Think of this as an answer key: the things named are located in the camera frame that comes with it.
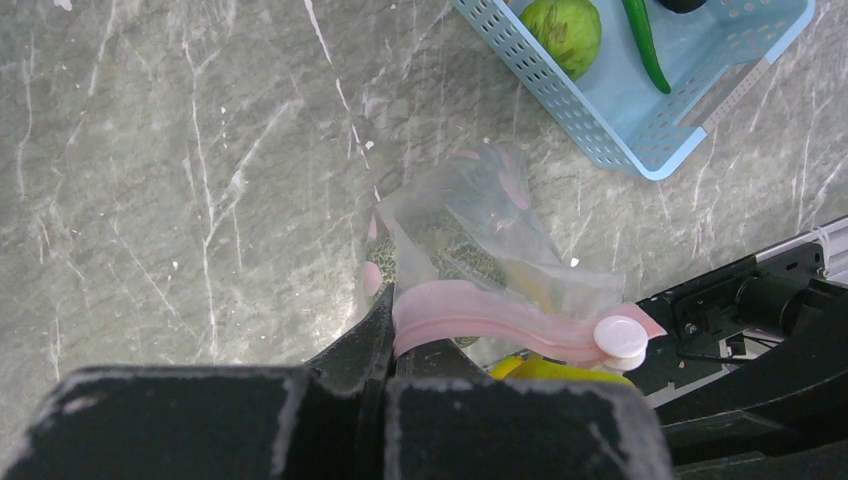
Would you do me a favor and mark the clear zip top bag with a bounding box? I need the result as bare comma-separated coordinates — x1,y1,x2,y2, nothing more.
362,145,665,372

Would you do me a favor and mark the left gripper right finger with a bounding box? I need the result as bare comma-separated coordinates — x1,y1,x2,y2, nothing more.
380,340,675,479

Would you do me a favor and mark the green chili pepper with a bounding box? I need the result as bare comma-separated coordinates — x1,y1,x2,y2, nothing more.
622,0,671,94

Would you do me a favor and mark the yellow banana bunch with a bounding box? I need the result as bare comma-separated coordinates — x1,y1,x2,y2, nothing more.
489,355,635,388

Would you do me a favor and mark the small green lime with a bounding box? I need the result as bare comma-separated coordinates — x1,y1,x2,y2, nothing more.
519,0,603,81

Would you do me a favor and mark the dark purple eggplant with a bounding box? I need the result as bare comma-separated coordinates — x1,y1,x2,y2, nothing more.
658,0,707,14

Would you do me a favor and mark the green netted melon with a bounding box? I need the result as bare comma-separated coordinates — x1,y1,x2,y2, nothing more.
362,208,508,351

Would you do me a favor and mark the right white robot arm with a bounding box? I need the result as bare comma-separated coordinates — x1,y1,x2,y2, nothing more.
630,218,847,479

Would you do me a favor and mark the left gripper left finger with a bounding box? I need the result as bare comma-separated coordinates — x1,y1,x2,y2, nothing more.
2,291,394,479

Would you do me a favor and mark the light blue plastic basket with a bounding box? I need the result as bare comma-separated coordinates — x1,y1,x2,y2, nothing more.
455,1,815,181

